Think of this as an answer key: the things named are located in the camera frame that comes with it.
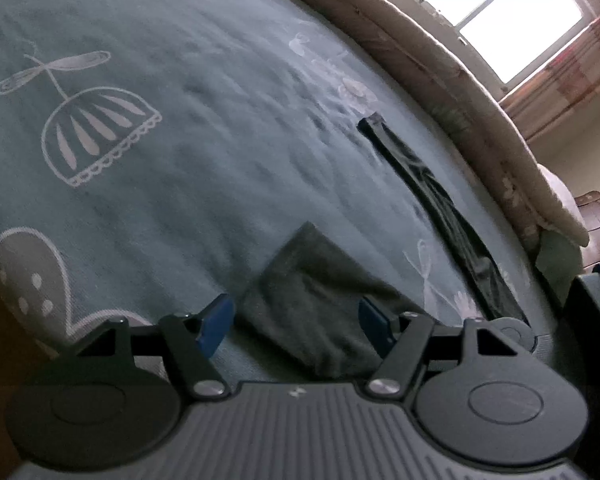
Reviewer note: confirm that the dark green pants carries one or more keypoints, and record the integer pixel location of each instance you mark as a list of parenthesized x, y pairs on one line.
[(305, 300)]

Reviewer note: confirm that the window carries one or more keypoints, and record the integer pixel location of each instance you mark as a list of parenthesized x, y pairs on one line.
[(505, 10)]

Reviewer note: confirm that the beige folded quilt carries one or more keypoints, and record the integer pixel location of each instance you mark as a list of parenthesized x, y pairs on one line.
[(430, 75)]

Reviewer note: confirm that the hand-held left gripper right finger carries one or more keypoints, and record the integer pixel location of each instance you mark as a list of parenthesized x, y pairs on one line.
[(375, 325)]

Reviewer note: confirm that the green pillow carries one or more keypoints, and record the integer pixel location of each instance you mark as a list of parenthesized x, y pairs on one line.
[(557, 265)]

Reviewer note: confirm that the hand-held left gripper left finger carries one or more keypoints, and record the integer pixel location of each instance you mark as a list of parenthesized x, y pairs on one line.
[(215, 320)]

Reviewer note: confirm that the teal floral bed sheet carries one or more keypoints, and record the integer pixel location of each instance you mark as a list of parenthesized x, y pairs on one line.
[(205, 135)]

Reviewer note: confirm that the white fluffy blanket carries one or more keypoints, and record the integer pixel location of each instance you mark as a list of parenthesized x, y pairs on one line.
[(565, 205)]

